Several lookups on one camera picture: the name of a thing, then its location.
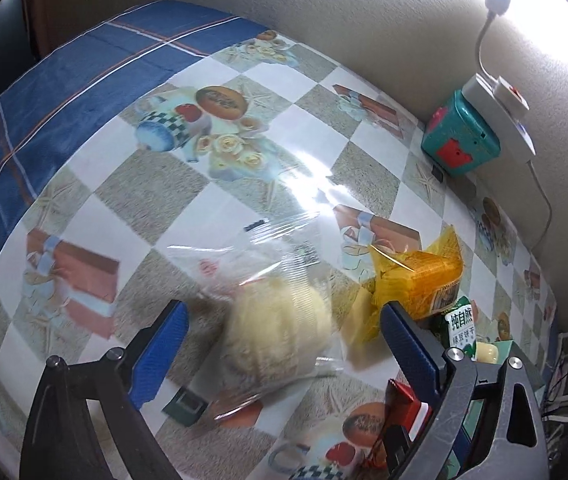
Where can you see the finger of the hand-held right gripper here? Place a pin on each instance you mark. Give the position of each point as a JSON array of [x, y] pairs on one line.
[[395, 447]]

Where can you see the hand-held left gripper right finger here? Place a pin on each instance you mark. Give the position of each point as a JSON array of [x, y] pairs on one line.
[[409, 350]]

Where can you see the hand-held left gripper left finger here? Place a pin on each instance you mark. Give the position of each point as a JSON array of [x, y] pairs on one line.
[[158, 355]]

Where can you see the small red candy packet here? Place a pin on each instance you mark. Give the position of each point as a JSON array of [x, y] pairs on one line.
[[404, 402]]

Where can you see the green white biscuit packet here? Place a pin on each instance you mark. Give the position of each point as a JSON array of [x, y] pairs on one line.
[[459, 327]]

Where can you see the yellow cake packet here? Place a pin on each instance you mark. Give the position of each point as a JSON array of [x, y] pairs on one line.
[[414, 280]]

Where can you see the pale yellow jelly cup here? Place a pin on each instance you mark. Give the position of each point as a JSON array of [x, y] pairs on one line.
[[486, 352]]

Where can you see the bread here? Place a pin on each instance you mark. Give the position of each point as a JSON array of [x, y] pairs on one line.
[[274, 330]]

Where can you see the printed checkered table cover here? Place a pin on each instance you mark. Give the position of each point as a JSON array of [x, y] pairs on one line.
[[314, 160]]

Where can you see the teal toy box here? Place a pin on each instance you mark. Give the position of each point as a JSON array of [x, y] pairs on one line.
[[464, 135]]

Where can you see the white power strip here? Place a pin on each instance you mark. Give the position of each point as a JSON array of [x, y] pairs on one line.
[[494, 110]]

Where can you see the blue plaid cloth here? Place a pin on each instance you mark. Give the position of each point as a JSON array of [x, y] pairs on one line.
[[63, 85]]

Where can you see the brown wooden furniture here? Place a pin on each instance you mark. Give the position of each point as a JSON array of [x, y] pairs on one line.
[[38, 10]]

